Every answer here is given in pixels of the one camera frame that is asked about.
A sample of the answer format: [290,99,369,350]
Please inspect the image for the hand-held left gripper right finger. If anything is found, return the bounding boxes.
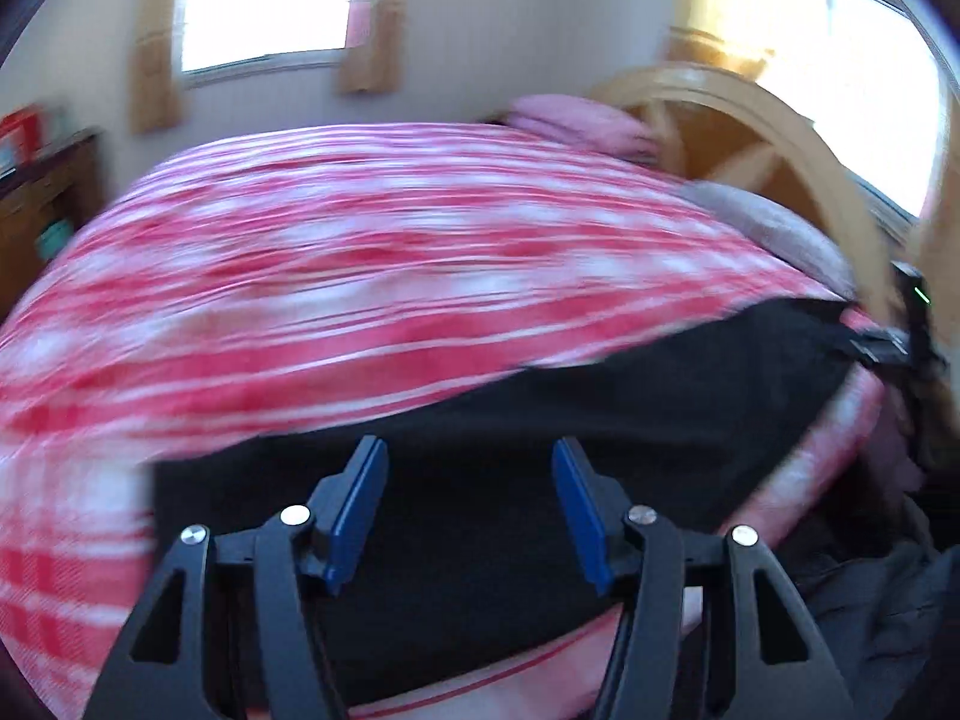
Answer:
[551,439,852,720]

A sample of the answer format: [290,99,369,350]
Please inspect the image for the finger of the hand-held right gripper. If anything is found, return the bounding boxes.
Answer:
[851,326,912,370]

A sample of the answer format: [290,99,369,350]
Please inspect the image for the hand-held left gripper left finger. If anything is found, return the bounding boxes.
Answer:
[84,435,389,720]

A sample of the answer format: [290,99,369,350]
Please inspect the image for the black pants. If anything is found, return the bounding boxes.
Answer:
[150,298,863,717]

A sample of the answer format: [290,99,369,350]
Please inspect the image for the grey striped pillow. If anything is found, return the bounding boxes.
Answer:
[686,181,856,293]

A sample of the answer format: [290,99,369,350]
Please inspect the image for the wooden bed headboard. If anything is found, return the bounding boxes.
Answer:
[589,64,908,331]

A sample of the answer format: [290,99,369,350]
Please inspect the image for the large bright window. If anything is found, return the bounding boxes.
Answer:
[750,0,946,218]

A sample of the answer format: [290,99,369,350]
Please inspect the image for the red plaid bed sheet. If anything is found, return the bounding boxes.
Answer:
[0,122,886,720]

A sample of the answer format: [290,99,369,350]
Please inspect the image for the dark grey clothing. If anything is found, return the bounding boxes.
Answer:
[787,495,960,720]

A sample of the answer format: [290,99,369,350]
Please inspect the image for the yellow curtain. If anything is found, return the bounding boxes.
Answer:
[667,0,833,83]

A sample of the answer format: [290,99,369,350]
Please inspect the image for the pink folded quilt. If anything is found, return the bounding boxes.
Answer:
[510,94,665,166]

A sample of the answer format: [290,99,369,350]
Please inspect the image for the brown wooden desk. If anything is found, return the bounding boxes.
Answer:
[0,127,106,301]

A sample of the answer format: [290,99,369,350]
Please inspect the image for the beige patterned curtain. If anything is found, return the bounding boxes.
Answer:
[337,0,410,95]
[131,0,192,132]

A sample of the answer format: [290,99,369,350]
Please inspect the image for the red gift bag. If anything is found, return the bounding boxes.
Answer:
[0,106,52,147]

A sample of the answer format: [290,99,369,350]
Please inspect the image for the sliding window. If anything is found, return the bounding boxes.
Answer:
[180,0,361,80]

